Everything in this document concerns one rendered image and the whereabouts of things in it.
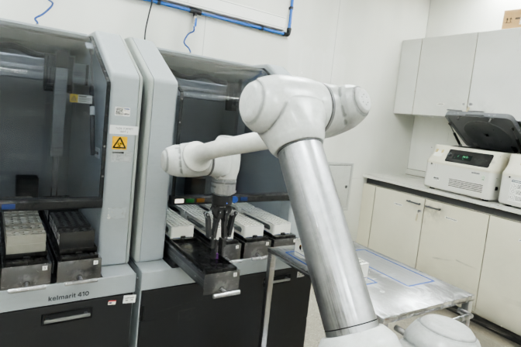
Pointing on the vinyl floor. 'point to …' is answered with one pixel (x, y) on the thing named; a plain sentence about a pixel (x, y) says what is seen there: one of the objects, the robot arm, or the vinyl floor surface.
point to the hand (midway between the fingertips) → (217, 247)
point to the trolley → (381, 289)
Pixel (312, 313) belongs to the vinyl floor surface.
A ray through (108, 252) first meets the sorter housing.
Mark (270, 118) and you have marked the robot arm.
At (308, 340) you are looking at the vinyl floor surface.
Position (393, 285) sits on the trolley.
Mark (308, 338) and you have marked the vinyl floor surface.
